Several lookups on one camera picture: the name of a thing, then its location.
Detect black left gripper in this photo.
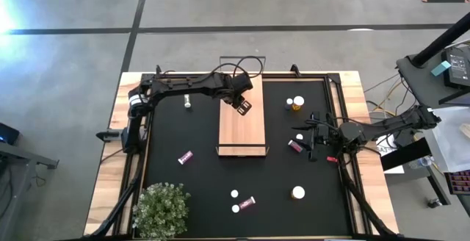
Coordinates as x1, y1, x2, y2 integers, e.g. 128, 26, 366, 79
220, 72, 255, 117

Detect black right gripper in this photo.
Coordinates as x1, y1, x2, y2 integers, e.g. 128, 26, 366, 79
292, 111, 341, 163

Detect blue pill bottle red pills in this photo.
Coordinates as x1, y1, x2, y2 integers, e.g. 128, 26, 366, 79
287, 139, 304, 154

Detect wooden shelf black metal frame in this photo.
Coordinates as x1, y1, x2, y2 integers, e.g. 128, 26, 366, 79
215, 55, 270, 158

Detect orange pill bottle white cap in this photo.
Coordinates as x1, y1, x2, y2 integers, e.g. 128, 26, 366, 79
292, 95, 306, 112
290, 185, 306, 201

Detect white paper label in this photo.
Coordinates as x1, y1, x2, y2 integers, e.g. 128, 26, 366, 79
375, 134, 405, 176

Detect black table mat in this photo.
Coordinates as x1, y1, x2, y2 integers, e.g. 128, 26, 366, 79
145, 80, 353, 238

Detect black power brick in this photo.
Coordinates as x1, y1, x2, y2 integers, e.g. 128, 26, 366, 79
394, 129, 419, 148

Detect black desk leg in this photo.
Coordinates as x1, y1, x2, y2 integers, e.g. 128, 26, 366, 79
380, 137, 453, 206

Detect clear plastic water bottle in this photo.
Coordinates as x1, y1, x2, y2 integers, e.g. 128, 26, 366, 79
408, 155, 435, 171

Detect dark grey side table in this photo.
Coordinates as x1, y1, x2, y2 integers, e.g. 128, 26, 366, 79
395, 38, 470, 112

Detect green leafy potted plant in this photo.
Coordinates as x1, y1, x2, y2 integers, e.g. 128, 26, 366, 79
131, 181, 192, 240

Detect white plastic bin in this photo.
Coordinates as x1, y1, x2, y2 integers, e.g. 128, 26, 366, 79
422, 107, 470, 174

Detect teal box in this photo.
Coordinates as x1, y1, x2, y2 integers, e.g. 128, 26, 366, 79
430, 60, 452, 77

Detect black keyboard lit keys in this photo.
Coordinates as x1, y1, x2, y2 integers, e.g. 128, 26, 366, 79
443, 170, 470, 195

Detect black pole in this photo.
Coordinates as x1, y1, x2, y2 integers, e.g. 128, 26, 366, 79
411, 12, 470, 68

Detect black device blue light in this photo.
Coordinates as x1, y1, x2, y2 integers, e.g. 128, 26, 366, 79
0, 122, 21, 146

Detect black aluminium table frame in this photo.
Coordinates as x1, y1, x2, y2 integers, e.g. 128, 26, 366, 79
87, 64, 400, 241

